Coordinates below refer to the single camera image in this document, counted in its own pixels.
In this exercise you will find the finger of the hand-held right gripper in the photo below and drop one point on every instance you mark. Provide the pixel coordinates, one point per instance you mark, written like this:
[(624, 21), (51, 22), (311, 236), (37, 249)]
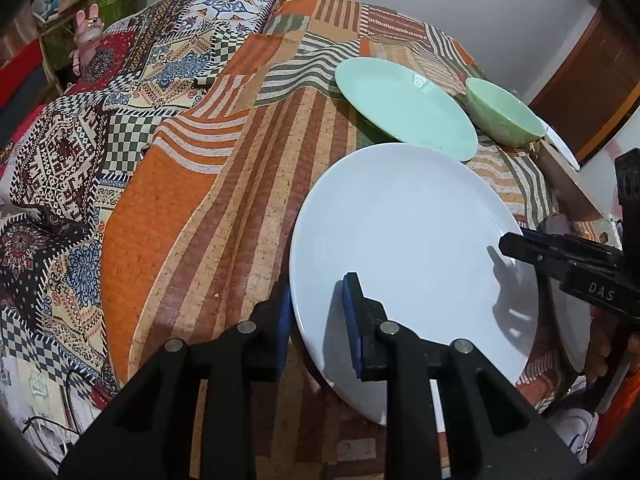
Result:
[(537, 233), (530, 250)]

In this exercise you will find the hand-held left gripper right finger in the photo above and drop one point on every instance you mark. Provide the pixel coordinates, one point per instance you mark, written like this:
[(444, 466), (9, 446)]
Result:
[(350, 330)]

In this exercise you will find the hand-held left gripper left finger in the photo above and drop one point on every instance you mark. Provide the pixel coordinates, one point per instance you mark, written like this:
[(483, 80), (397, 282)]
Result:
[(285, 312)]

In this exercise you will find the white plate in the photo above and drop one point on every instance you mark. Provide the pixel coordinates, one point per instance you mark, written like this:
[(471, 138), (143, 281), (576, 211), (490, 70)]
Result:
[(415, 230)]

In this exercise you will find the green bowl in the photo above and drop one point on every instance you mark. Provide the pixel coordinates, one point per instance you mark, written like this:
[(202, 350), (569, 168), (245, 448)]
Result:
[(500, 110)]

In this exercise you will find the green plate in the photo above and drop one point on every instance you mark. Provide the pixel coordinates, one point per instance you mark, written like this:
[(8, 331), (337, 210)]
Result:
[(400, 100)]

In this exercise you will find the person's right hand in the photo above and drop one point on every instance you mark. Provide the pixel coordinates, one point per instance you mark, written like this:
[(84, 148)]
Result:
[(600, 352)]

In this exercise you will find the brown cardboard box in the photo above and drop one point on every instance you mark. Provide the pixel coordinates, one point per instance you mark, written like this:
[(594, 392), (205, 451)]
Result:
[(565, 180)]

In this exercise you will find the orange garment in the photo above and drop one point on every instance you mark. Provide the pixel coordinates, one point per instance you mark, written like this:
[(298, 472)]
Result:
[(620, 415)]

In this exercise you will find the orange striped blanket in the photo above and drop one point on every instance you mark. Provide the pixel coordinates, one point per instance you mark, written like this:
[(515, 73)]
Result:
[(210, 200)]

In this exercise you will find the white shoe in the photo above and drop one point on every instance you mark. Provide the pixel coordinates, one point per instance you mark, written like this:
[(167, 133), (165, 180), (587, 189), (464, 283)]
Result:
[(575, 430)]

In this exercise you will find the wooden door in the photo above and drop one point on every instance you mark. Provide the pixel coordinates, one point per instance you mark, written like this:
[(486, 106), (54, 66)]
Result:
[(590, 75)]

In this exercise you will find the patterned patchwork quilt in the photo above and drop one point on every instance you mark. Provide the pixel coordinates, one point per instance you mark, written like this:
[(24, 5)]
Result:
[(100, 125)]

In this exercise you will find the pink bunny toy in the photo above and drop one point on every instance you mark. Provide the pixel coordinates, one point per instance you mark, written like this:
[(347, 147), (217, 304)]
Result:
[(87, 35)]

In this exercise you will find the red board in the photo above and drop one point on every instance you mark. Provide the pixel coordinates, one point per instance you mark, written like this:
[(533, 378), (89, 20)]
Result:
[(20, 70)]

